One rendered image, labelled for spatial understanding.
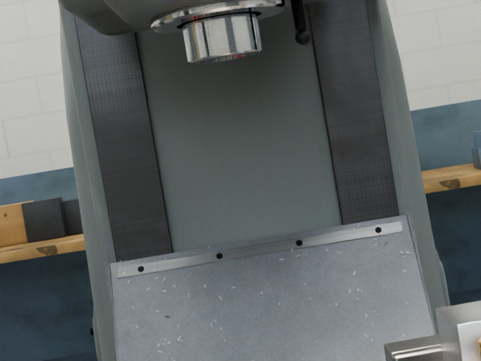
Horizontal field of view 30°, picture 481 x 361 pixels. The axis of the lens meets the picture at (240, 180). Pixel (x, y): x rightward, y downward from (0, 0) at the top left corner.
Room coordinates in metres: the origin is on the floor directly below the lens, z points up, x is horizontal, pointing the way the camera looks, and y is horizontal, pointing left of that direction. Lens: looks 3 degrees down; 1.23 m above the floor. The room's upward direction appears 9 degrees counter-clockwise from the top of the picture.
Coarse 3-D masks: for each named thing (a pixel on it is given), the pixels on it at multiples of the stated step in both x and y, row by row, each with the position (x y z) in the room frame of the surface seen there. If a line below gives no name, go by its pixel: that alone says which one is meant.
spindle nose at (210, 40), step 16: (208, 16) 0.54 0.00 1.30; (224, 16) 0.54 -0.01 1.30; (240, 16) 0.55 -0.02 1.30; (256, 16) 0.56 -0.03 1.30; (192, 32) 0.55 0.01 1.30; (208, 32) 0.54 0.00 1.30; (224, 32) 0.54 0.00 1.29; (240, 32) 0.55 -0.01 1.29; (256, 32) 0.56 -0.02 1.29; (192, 48) 0.55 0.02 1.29; (208, 48) 0.55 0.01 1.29; (224, 48) 0.54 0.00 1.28; (240, 48) 0.55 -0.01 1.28; (256, 48) 0.55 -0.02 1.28; (192, 64) 0.57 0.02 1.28
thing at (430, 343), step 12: (432, 336) 0.62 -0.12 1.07; (384, 348) 0.62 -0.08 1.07; (396, 348) 0.61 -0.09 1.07; (408, 348) 0.60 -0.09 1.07; (420, 348) 0.60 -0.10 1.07; (432, 348) 0.59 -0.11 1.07; (396, 360) 0.59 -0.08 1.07; (408, 360) 0.59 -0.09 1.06; (420, 360) 0.59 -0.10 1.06; (432, 360) 0.59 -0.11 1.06
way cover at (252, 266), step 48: (288, 240) 0.93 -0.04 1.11; (336, 240) 0.92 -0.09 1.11; (384, 240) 0.92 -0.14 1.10; (144, 288) 0.92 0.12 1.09; (192, 288) 0.92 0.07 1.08; (240, 288) 0.91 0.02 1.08; (288, 288) 0.91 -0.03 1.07; (336, 288) 0.90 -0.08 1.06; (384, 288) 0.90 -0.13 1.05; (144, 336) 0.90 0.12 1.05; (192, 336) 0.89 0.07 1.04; (240, 336) 0.89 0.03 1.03; (288, 336) 0.89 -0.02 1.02; (336, 336) 0.88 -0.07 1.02; (384, 336) 0.88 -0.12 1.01
